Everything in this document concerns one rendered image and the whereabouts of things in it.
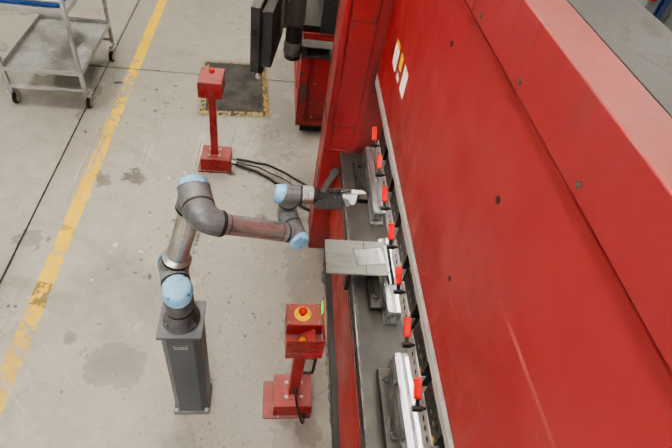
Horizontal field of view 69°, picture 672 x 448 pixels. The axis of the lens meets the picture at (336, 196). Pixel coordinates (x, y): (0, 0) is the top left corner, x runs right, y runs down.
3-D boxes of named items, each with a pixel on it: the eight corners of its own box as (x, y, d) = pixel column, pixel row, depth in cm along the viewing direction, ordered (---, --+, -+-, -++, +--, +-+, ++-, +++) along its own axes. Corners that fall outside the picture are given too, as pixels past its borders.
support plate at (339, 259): (324, 240, 217) (324, 239, 217) (382, 243, 221) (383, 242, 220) (325, 274, 205) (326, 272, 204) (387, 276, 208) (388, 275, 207)
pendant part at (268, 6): (264, 33, 291) (266, -29, 266) (284, 36, 292) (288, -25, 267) (248, 72, 259) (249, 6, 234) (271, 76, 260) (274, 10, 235)
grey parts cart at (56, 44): (46, 50, 467) (14, -56, 400) (119, 56, 476) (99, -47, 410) (9, 105, 403) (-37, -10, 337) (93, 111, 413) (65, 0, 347)
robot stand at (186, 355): (173, 414, 251) (155, 338, 197) (178, 380, 264) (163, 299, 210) (209, 414, 254) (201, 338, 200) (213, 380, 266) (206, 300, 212)
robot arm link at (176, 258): (157, 294, 198) (185, 196, 166) (153, 265, 207) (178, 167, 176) (188, 292, 204) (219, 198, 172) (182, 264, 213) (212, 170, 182)
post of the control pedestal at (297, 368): (288, 384, 258) (296, 332, 220) (298, 384, 259) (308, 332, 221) (288, 395, 254) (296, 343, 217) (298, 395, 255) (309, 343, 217)
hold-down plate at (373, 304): (362, 255, 229) (364, 251, 227) (374, 255, 230) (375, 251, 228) (369, 311, 208) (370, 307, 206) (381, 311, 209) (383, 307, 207)
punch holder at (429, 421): (415, 403, 152) (430, 379, 140) (442, 403, 153) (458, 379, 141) (424, 455, 141) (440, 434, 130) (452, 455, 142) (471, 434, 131)
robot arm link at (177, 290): (165, 322, 192) (162, 302, 183) (161, 293, 201) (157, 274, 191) (197, 314, 196) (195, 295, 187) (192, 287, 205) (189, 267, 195)
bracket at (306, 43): (301, 48, 305) (302, 38, 300) (340, 52, 308) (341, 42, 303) (301, 84, 277) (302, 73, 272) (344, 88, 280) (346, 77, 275)
